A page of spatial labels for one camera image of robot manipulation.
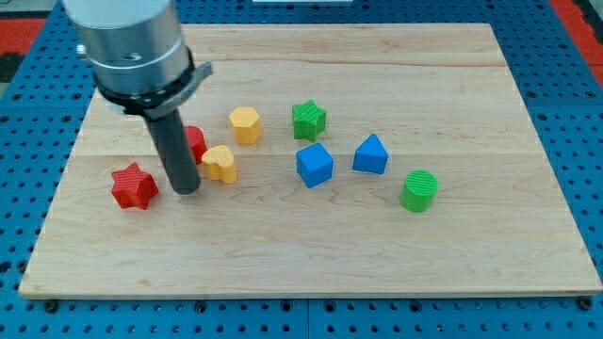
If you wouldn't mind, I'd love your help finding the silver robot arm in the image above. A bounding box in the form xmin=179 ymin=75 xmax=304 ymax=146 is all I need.
xmin=62 ymin=0 xmax=213 ymax=195

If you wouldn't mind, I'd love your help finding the yellow heart block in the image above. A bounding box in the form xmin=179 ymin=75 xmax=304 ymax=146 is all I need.
xmin=202 ymin=145 xmax=237 ymax=184

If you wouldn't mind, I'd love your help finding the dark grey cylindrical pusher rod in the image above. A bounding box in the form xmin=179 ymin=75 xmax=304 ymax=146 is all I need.
xmin=144 ymin=110 xmax=201 ymax=195

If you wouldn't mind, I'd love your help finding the blue cube block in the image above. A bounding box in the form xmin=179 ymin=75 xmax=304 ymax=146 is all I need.
xmin=296 ymin=142 xmax=334 ymax=188

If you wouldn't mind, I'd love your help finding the green star block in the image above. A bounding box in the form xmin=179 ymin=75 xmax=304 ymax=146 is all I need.
xmin=292 ymin=100 xmax=326 ymax=141

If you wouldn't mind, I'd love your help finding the green cylinder block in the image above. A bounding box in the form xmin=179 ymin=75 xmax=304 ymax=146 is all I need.
xmin=399 ymin=169 xmax=439 ymax=213

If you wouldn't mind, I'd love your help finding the red star block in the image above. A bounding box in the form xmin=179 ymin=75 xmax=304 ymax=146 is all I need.
xmin=111 ymin=162 xmax=159 ymax=210

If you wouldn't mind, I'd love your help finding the yellow hexagon block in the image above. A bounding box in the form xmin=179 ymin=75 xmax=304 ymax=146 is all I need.
xmin=229 ymin=106 xmax=262 ymax=145

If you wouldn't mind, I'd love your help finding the red cylinder block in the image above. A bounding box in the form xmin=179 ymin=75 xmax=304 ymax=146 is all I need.
xmin=185 ymin=125 xmax=207 ymax=165

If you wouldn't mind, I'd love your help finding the wooden board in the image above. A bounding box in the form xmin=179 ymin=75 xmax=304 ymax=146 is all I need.
xmin=19 ymin=24 xmax=602 ymax=300

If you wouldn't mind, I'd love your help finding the blue triangle block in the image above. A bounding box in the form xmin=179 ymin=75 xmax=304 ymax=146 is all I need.
xmin=352 ymin=134 xmax=389 ymax=174

